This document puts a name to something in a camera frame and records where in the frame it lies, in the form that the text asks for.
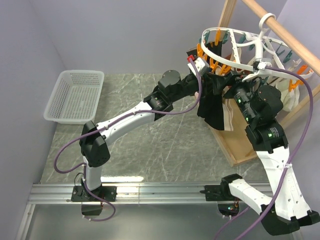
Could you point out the black boxer briefs tan waistband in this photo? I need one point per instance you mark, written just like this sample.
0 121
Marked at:
212 108

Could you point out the white round clip hanger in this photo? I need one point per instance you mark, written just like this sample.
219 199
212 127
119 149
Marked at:
254 47

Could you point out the aluminium mounting rail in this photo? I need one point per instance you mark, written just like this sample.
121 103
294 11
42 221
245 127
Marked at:
144 211

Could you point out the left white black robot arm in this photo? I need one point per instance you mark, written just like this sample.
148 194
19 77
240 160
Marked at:
98 137

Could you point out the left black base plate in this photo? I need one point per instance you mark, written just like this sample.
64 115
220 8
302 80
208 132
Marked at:
92 203

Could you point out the pale green hanging underwear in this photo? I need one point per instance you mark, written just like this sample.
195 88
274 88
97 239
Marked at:
290 93

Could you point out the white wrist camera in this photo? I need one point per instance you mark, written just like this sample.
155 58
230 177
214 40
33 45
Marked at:
201 65
260 65

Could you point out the white plastic basket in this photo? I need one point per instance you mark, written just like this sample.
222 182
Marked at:
75 97

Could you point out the wooden drying rack frame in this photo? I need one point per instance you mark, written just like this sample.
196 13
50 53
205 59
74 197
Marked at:
265 134

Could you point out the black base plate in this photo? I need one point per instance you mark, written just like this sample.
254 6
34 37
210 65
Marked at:
92 203
227 204

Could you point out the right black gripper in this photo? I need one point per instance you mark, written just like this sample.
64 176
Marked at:
237 82

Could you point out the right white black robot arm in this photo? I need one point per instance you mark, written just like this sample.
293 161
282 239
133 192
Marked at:
286 211

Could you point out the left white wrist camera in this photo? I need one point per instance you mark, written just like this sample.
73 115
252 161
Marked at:
201 65

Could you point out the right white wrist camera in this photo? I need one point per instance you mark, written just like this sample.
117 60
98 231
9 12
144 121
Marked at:
260 65

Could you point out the cream hanging underwear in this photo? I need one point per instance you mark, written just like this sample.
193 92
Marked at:
235 62

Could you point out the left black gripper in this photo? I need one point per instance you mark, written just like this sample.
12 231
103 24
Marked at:
196 79

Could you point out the black hanging garment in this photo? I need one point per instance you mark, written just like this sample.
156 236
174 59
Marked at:
198 52

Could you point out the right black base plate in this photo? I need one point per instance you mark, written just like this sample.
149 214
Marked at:
227 204

